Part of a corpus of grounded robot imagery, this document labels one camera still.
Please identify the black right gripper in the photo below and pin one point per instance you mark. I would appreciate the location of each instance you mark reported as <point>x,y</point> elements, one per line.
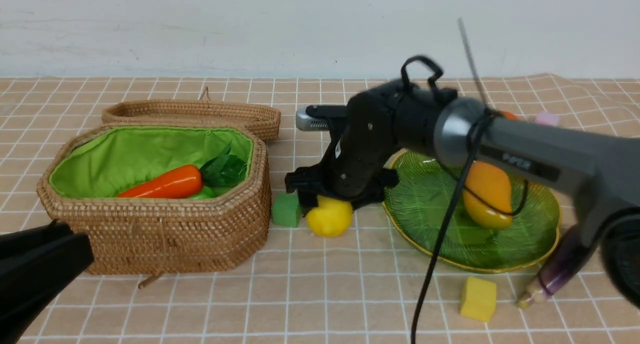
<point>380,121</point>

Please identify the green foam cube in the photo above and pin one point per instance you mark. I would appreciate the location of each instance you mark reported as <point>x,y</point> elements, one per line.
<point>286,210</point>

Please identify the green cucumber toy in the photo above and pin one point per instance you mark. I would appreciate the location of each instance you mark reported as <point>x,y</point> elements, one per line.
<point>205,194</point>

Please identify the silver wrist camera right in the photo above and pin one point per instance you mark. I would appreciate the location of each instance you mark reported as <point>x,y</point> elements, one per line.
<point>320,117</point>

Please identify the purple eggplant toy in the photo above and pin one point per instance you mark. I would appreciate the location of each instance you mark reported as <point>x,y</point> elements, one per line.
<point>569,256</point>

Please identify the yellow lemon toy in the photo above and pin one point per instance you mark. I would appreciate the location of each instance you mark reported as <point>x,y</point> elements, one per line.
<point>331,218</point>

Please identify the woven wicker basket lid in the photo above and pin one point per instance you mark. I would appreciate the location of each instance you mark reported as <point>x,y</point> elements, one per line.
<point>261,120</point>

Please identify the yellow foam cube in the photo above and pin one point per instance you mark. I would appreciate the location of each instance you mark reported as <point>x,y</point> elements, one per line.
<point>479,299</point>

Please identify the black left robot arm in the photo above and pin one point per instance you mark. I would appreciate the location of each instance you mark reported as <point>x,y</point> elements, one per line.
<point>36,264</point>

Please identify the checkered beige tablecloth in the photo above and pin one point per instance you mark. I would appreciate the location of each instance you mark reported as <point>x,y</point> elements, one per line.
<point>360,288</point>

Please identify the green leaf glass plate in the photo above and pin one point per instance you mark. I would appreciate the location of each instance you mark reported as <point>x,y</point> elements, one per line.
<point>418,203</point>

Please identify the orange carrot toy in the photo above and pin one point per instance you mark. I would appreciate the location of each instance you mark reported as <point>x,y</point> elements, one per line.
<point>224,171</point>

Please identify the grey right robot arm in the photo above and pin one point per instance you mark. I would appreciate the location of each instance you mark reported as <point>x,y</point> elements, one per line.
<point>599,172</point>

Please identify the pink foam cube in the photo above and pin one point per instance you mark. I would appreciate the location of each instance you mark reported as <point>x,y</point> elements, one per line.
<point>547,118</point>

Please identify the orange persimmon toy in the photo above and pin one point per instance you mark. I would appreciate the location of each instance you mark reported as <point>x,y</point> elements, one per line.
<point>508,115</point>

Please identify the woven wicker basket green lining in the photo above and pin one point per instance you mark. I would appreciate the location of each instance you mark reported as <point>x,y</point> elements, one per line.
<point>131,236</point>

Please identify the orange yellow mango toy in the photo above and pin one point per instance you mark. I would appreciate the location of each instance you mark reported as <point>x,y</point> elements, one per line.
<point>487,196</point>

